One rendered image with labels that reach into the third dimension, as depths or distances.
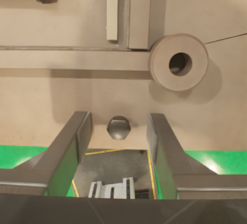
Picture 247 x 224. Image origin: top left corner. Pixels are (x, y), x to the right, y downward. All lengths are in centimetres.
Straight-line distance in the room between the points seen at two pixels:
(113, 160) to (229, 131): 132
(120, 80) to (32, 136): 10
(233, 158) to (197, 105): 199
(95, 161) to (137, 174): 35
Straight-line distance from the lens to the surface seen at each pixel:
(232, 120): 19
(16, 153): 213
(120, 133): 16
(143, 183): 161
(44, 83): 17
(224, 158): 210
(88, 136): 16
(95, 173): 156
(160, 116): 15
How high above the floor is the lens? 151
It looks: 73 degrees down
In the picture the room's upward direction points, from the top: 178 degrees counter-clockwise
